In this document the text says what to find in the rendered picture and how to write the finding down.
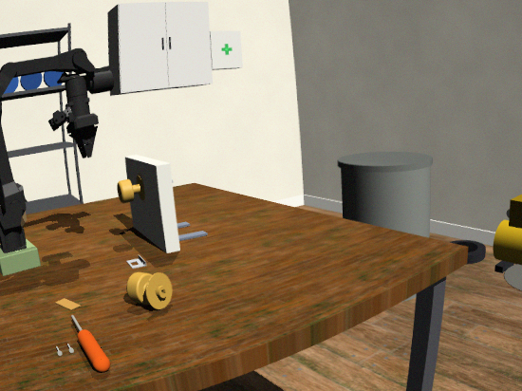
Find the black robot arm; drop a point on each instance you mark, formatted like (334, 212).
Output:
(12, 198)

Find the orange-handled screwdriver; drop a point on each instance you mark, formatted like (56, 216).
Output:
(92, 349)

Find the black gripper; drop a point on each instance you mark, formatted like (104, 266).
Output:
(85, 140)

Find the brass door knob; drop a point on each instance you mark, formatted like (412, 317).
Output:
(157, 288)
(126, 190)

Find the tan flat rectangular plate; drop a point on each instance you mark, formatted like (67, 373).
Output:
(67, 304)

